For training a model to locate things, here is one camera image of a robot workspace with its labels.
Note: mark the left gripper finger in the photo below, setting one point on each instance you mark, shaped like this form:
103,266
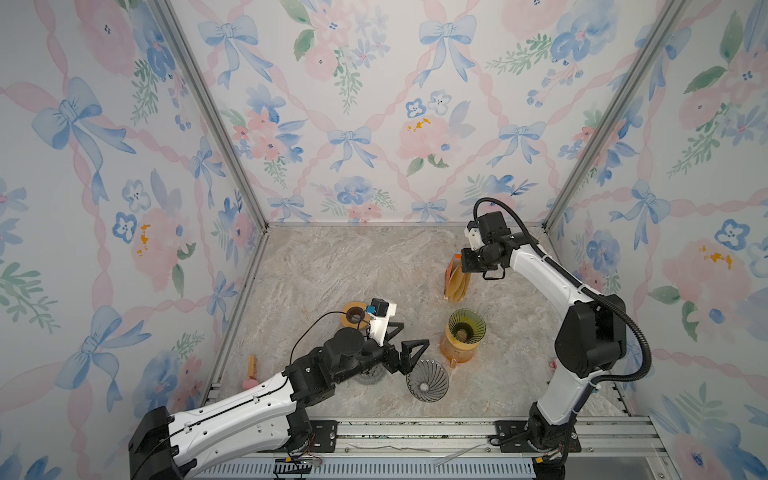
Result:
411,353
392,330

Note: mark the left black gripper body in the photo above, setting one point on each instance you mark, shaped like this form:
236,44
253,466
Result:
389,361

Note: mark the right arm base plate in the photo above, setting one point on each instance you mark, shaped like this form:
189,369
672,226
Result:
522,436

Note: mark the clear glass dripper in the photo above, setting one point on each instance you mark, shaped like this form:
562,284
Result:
428,382

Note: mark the clear glass carafe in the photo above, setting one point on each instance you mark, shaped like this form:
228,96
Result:
372,376

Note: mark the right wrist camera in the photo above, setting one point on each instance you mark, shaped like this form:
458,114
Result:
486,229

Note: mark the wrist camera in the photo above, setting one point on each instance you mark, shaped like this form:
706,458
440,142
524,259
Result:
380,312
486,229

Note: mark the orange glass carafe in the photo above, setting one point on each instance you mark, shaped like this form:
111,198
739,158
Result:
455,352

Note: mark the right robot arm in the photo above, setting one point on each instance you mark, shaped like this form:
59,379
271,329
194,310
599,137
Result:
591,337

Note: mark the green glass dripper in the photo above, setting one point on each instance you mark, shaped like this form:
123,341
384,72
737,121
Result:
466,327

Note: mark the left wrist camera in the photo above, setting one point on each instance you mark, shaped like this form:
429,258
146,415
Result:
380,312

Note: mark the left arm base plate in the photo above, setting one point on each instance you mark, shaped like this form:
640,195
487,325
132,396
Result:
322,437

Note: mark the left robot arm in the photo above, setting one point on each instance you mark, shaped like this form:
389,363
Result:
266,418

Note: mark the wooden ring holder near left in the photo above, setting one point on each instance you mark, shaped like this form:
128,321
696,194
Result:
355,315

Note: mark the aluminium front rail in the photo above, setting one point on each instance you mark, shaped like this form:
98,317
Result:
443,448

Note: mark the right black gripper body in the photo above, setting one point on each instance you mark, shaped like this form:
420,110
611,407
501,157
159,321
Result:
476,261

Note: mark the pink ice cream toy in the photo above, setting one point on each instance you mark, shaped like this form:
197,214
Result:
251,379

